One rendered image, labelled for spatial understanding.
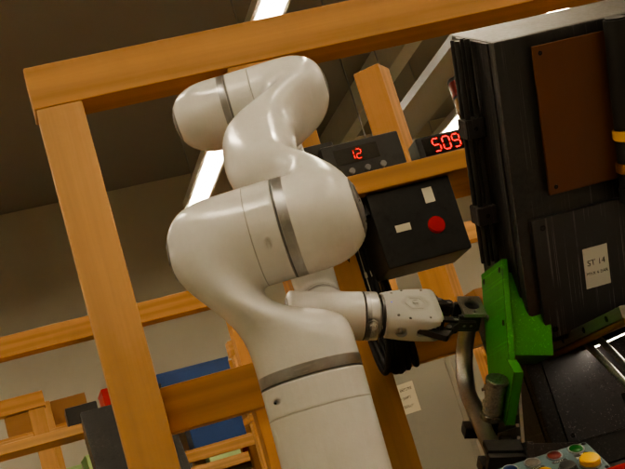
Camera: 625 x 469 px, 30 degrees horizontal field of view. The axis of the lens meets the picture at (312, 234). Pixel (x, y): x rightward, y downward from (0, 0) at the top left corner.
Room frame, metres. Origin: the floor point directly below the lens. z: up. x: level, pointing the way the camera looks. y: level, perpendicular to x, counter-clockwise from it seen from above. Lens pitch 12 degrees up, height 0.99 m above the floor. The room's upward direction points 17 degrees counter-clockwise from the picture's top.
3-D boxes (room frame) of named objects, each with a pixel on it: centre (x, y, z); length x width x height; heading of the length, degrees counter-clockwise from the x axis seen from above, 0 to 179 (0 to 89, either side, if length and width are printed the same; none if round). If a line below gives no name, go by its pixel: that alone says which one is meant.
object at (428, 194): (2.23, -0.19, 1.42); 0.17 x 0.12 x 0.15; 103
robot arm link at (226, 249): (1.34, 0.08, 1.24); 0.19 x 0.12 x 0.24; 87
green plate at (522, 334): (1.97, -0.28, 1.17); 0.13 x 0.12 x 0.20; 103
